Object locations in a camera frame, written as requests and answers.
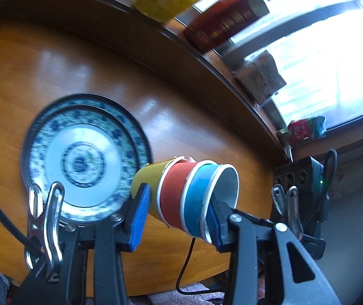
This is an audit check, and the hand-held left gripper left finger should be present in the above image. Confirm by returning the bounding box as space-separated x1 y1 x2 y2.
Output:
11 182 152 305

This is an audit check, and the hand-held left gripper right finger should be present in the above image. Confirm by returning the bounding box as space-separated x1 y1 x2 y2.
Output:
205 197 341 305

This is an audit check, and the blue cup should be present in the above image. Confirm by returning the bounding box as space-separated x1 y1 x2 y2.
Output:
181 161 240 245

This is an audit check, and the orange cup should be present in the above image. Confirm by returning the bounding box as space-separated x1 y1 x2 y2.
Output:
156 156 198 231

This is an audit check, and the yellow cup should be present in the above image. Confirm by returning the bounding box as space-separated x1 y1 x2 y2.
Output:
130 159 173 218

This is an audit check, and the medium blue floral plate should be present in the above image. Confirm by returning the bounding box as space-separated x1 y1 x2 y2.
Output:
29 104 147 223

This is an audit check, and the large blue floral plate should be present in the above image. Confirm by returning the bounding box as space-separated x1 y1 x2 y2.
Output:
20 93 153 227

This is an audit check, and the metal spring clip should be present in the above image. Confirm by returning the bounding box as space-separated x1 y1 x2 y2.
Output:
271 185 305 240
25 181 66 282

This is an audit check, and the green and red snack bag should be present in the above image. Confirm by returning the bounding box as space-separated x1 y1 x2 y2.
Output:
276 115 327 148

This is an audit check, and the clear plastic packet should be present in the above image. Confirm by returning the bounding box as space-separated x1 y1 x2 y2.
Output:
235 50 287 107

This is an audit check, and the red liquor bottle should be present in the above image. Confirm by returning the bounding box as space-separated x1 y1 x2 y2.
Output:
183 0 291 54

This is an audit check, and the wooden windowsill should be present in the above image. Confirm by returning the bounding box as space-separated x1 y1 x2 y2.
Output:
0 0 293 162

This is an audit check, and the thin black cable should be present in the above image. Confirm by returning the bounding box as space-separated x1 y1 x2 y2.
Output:
176 238 231 296

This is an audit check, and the grey window frame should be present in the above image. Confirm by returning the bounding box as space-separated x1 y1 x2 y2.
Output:
169 0 363 134

